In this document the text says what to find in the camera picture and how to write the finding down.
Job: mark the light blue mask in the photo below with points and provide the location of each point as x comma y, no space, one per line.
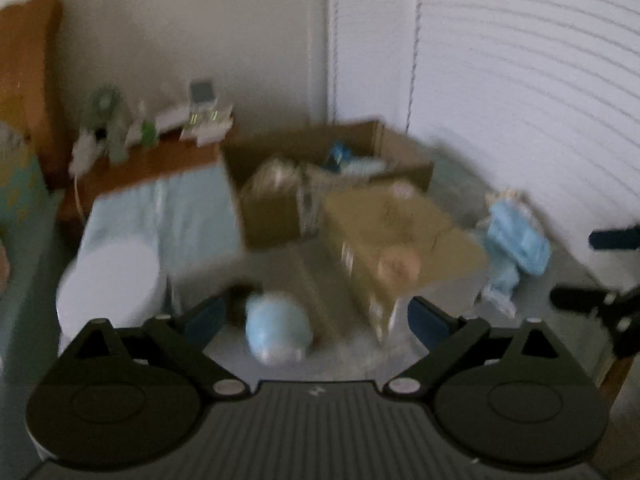
503,279

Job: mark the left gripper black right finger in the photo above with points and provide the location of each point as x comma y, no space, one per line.
450,343

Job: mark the small green desk fan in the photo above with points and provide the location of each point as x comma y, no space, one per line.
107,117

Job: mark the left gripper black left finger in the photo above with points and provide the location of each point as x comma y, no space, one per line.
177,344

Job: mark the clear jar white lid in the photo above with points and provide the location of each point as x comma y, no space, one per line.
121,281

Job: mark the cream drawstring pouch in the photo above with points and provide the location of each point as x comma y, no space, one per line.
276,176

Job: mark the grey checked blanket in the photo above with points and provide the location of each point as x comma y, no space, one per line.
347,348

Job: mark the blue round plush toy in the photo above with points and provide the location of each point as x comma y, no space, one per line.
277,329

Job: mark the small screen on stand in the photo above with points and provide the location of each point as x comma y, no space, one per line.
203,100

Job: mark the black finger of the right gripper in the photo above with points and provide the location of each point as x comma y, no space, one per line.
580,299
618,239

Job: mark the yellow blue packaging bag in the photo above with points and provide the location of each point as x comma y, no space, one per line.
23,190

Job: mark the wooden headboard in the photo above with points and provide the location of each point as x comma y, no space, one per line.
28,31

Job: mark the white cloth with beige knot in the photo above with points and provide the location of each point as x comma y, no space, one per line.
507,210

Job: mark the blue patterned sachet bag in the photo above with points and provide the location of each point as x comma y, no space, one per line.
363,167

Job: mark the closed tan cardboard box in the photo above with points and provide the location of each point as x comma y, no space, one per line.
394,243

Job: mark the white wifi router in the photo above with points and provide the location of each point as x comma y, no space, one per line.
174,117

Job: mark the blue tassel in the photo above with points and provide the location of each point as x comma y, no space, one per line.
339,155

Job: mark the white louvered door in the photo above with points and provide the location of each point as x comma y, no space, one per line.
539,95

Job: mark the light blue towel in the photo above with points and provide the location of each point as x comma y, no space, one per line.
188,219

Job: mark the green small bottle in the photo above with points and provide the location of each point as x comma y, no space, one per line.
148,134

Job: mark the white power strip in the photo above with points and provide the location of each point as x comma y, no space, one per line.
86,151

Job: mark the blue face mask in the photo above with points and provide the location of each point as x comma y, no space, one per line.
529,248

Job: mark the open brown cardboard box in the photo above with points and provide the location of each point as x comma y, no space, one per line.
274,221

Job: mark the white remote control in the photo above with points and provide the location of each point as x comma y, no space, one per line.
208,125

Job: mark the wooden nightstand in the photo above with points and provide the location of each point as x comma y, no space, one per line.
171,156

